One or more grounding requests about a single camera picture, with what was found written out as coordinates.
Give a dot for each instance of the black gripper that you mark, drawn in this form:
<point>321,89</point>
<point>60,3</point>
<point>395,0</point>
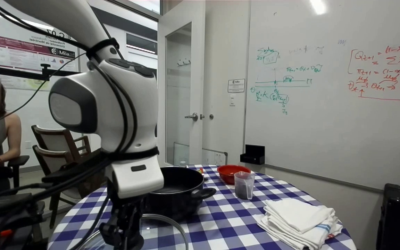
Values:
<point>125,222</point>

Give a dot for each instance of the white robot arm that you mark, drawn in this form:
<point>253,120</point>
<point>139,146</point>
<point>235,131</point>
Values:
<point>107,106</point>

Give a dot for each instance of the black cooking pot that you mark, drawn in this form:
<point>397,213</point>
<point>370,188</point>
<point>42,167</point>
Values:
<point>181,203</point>

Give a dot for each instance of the wooden chair black seat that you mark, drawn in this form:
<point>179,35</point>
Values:
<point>52,134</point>
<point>63,160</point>

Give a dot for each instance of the blue white checkered tablecloth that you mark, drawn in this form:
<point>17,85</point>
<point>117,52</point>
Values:
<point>236,222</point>

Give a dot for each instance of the red bowl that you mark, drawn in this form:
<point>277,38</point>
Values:
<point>229,175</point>

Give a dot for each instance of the clear measuring cup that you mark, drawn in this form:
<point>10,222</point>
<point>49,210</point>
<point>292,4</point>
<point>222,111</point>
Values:
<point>243,188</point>

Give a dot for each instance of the white door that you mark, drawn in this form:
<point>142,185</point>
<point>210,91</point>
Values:
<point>225,56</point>
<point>179,92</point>

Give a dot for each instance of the folded white kitchen towel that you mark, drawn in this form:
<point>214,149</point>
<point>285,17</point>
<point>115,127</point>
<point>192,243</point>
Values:
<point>297,222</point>

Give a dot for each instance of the small white door sign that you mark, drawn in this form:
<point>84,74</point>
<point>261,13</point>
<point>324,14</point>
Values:
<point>236,85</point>

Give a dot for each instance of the black boom rod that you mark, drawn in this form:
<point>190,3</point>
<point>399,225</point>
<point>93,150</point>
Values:
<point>6,71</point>

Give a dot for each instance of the small black wall box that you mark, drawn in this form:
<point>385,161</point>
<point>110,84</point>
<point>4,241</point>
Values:
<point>253,154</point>

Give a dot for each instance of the wall poster maroon banner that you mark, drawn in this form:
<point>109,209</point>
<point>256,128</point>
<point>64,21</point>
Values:
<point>20,53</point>

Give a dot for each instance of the wall whiteboard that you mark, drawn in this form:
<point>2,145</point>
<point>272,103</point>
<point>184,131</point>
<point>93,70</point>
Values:
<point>329,129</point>

